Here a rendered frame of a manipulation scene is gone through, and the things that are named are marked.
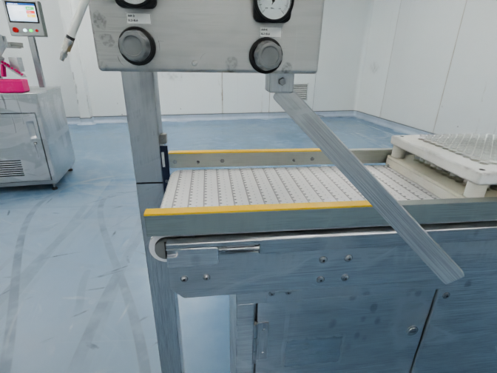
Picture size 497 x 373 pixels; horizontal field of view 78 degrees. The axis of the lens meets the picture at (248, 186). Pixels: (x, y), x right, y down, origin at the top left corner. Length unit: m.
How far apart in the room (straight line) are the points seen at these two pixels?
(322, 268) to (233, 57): 0.33
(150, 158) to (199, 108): 4.80
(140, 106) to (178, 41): 0.35
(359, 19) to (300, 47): 6.00
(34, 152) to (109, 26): 2.54
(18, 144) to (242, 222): 2.55
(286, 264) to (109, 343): 1.06
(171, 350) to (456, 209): 0.81
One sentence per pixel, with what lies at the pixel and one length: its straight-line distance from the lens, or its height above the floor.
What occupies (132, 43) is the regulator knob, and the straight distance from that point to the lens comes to 0.31.
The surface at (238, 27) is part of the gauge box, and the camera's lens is 0.33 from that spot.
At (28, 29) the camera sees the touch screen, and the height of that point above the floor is 1.18.
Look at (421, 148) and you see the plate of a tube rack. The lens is 0.68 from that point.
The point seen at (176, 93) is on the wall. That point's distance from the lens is 5.42.
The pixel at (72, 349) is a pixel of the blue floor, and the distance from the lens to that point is 1.47.
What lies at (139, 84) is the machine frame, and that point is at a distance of 0.66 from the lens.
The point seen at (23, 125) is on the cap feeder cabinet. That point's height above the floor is 0.54.
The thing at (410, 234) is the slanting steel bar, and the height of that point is 0.85.
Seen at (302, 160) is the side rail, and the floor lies 0.82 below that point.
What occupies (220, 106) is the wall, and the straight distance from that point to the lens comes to 5.51.
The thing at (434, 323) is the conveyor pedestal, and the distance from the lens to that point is 0.78.
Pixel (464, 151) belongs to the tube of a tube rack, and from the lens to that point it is 0.67.
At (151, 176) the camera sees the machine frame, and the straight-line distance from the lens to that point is 0.71.
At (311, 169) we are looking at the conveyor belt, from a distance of 0.69.
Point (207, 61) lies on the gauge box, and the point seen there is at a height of 1.02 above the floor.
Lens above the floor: 1.03
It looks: 23 degrees down
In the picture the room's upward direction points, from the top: 1 degrees clockwise
